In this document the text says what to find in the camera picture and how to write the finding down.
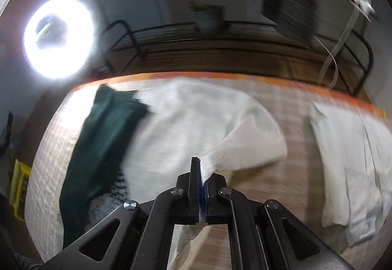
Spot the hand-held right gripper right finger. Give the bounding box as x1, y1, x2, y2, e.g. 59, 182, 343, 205
202, 173, 353, 270

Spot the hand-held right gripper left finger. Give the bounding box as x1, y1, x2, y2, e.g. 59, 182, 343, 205
40, 157, 203, 270

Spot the green white tree print T-shirt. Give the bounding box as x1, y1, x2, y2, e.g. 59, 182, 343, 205
60, 78, 288, 270

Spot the white garment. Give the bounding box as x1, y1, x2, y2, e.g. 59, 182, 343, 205
309, 103, 392, 246

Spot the black metal clothes rack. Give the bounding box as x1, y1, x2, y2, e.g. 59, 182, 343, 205
98, 0, 374, 96

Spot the potted plant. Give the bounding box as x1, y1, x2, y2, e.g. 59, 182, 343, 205
188, 2, 229, 33

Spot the yellow patterned bag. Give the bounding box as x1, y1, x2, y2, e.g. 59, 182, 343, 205
9, 160, 31, 221

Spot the striped dark cloth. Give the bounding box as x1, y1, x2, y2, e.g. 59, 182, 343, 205
9, 253, 42, 270

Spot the white ring light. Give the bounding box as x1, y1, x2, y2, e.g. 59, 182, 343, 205
23, 0, 95, 79

